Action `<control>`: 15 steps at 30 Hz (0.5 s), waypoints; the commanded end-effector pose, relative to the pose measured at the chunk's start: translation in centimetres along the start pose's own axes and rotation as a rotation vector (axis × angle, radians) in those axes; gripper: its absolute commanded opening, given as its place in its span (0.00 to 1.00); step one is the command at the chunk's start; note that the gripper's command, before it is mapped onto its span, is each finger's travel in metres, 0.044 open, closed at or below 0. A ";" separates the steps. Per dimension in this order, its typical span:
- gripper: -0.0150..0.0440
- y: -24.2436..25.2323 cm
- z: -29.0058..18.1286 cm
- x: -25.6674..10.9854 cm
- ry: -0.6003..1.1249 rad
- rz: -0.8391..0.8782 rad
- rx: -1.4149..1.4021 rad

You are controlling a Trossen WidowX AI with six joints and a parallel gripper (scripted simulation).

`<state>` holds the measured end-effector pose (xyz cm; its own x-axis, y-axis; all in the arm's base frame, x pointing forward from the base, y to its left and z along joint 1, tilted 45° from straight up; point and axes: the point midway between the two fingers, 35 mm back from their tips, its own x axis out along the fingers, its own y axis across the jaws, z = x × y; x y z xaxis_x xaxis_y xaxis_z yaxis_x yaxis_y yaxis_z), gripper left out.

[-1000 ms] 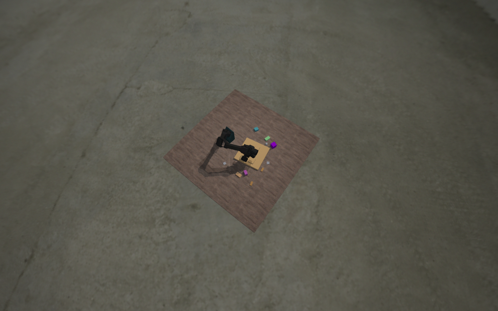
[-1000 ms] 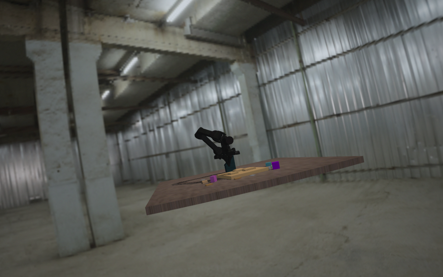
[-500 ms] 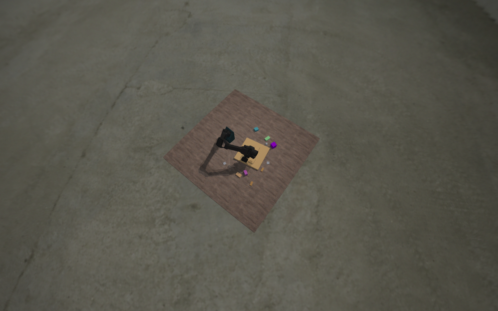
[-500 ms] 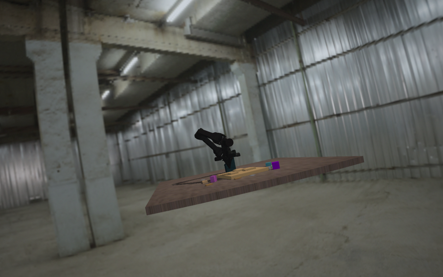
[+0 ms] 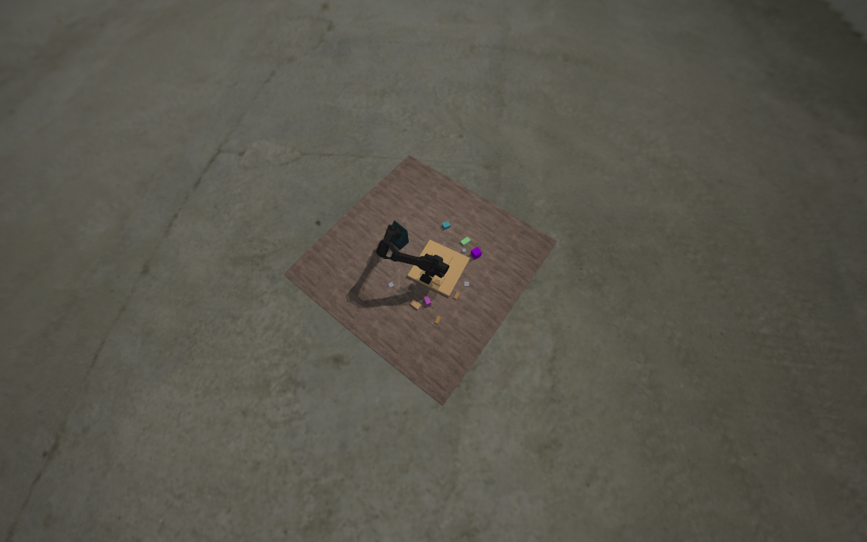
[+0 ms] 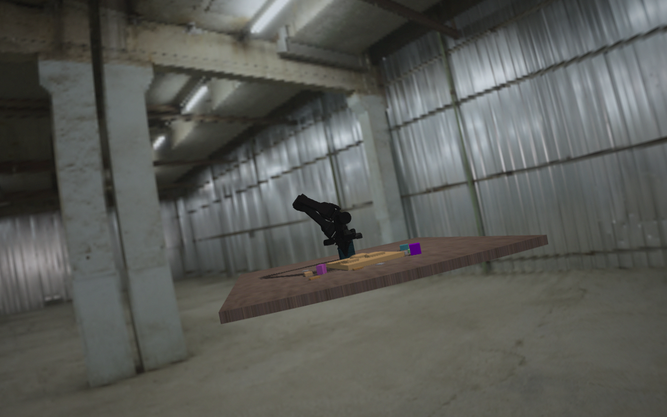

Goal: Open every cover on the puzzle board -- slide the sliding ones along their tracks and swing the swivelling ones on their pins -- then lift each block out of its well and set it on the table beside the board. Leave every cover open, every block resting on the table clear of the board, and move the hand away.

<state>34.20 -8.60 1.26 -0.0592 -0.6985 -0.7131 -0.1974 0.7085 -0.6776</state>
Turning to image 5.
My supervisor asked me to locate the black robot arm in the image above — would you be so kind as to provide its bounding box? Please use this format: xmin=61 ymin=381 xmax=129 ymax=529
xmin=376 ymin=224 xmax=449 ymax=278

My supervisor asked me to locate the tan puzzle board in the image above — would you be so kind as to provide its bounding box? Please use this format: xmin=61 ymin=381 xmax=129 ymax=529
xmin=407 ymin=240 xmax=470 ymax=297

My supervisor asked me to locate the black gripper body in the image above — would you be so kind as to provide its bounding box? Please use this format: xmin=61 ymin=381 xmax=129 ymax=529
xmin=420 ymin=255 xmax=443 ymax=285

